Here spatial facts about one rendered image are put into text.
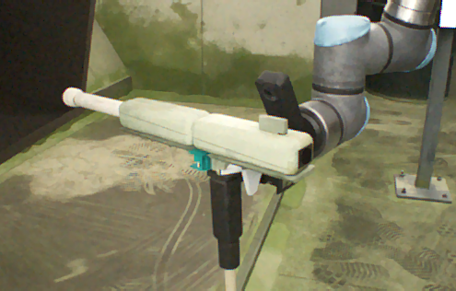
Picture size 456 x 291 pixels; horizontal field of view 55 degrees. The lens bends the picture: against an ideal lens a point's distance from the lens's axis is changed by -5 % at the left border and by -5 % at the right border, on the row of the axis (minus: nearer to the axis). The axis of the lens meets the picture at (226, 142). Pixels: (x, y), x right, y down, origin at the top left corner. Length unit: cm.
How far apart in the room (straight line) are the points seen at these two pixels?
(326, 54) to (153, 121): 31
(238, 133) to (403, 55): 41
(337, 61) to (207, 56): 192
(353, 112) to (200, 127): 32
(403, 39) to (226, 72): 187
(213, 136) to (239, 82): 207
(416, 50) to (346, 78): 15
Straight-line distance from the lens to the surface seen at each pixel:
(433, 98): 172
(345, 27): 76
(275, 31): 253
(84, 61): 104
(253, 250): 130
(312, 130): 71
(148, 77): 282
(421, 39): 86
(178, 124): 59
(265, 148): 50
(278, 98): 64
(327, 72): 77
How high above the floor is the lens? 76
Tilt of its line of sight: 21 degrees down
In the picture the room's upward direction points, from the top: straight up
